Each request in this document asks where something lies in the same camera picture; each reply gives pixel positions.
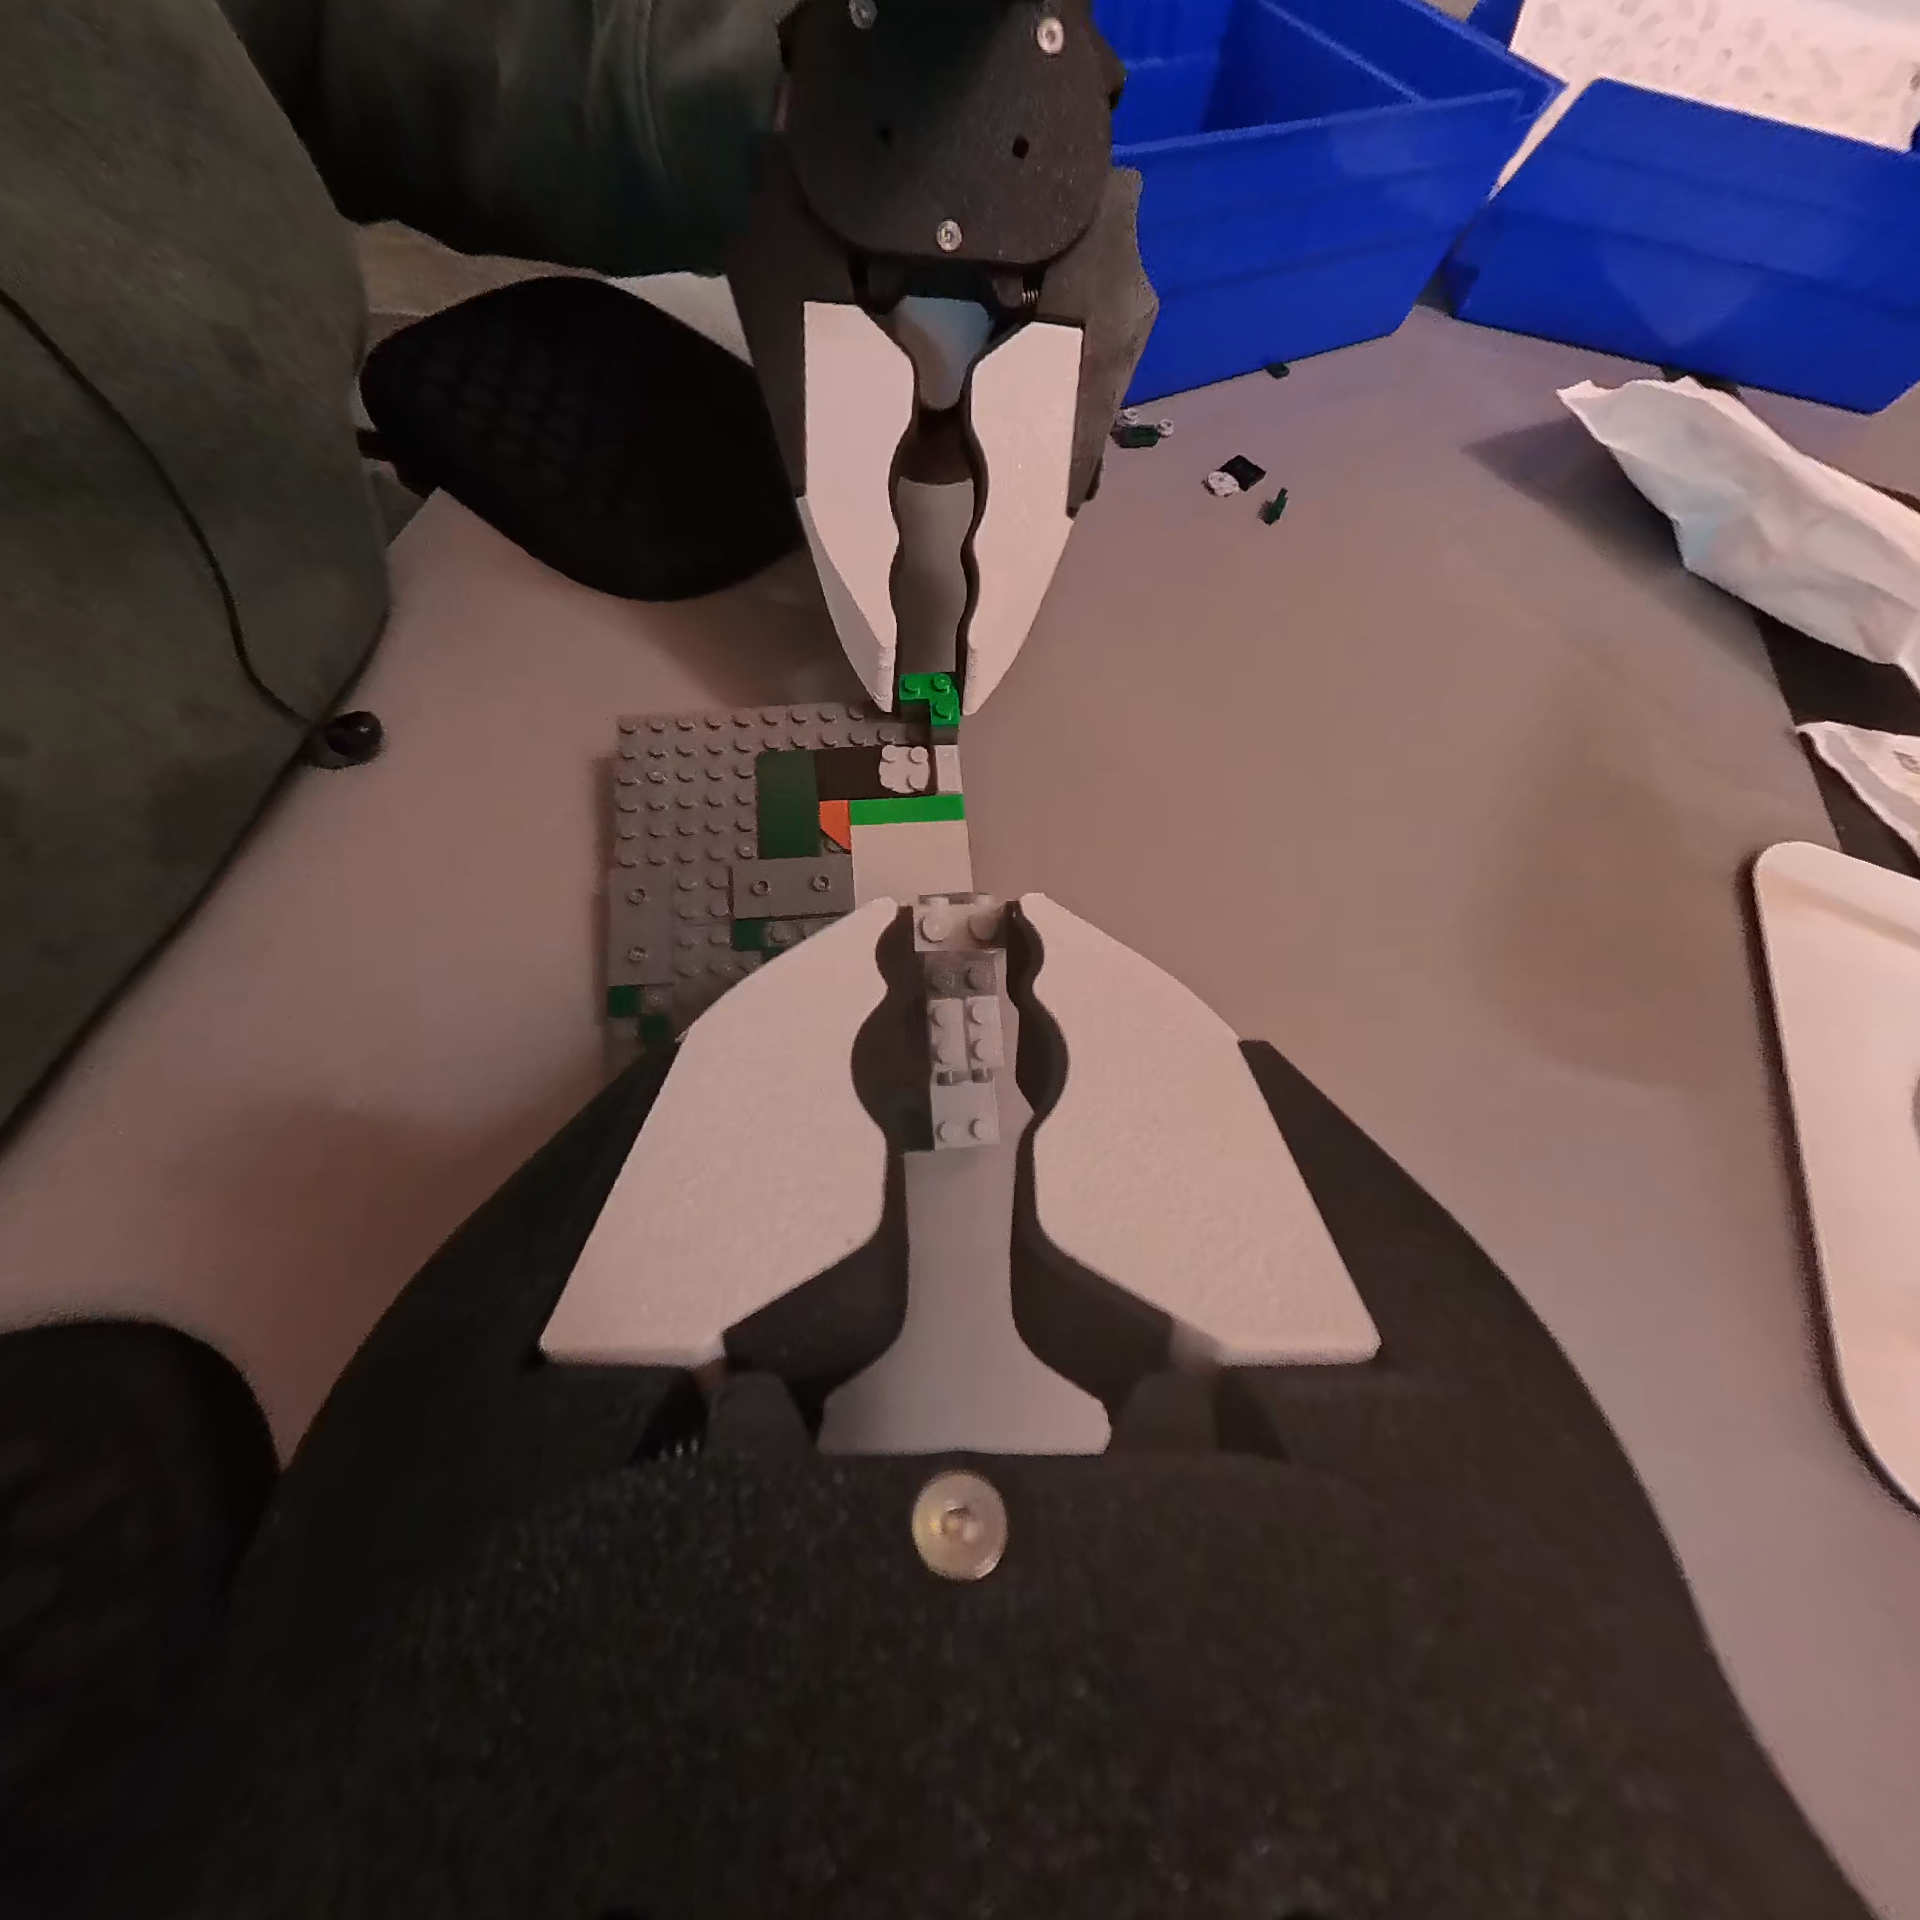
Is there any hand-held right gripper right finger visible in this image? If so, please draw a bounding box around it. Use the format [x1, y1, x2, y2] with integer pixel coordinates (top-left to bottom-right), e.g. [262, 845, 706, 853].
[1009, 892, 1382, 1369]

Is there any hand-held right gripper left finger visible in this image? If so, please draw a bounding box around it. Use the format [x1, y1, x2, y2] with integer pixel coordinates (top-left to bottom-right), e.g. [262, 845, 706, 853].
[538, 895, 921, 1369]

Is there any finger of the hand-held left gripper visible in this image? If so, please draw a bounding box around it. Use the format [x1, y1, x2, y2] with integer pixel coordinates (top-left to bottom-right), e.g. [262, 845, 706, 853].
[960, 314, 1089, 713]
[801, 296, 921, 713]

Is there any light grey brick assembly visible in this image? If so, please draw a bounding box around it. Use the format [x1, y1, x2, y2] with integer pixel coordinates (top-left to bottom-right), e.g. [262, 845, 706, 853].
[904, 892, 1010, 1153]

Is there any grey toy brick model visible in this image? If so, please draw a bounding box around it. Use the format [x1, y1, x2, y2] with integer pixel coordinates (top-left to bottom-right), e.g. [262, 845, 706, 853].
[603, 701, 976, 1037]

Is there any grey desk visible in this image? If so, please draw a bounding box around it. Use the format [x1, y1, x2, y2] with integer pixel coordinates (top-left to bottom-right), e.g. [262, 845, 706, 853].
[0, 221, 1920, 1920]

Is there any black mesh pad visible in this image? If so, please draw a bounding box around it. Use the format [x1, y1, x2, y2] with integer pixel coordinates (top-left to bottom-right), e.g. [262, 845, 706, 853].
[360, 273, 818, 606]

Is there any blue plastic bin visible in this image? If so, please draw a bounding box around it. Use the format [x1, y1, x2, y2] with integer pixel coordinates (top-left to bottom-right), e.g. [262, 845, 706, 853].
[1093, 0, 1568, 393]
[1446, 74, 1920, 414]

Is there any white stand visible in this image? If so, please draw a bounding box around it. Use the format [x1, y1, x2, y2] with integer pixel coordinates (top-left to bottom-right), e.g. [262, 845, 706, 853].
[1750, 839, 1920, 1512]

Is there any person's green sweatshirt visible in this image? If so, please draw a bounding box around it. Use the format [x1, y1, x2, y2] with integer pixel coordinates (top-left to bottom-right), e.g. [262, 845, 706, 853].
[0, 0, 396, 1133]

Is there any white paper bag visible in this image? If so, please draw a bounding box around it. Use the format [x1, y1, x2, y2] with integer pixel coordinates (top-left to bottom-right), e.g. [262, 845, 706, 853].
[1556, 374, 1920, 676]

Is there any white plastic bag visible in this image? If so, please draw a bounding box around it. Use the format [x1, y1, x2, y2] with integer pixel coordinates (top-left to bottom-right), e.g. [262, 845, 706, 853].
[1507, 0, 1920, 153]

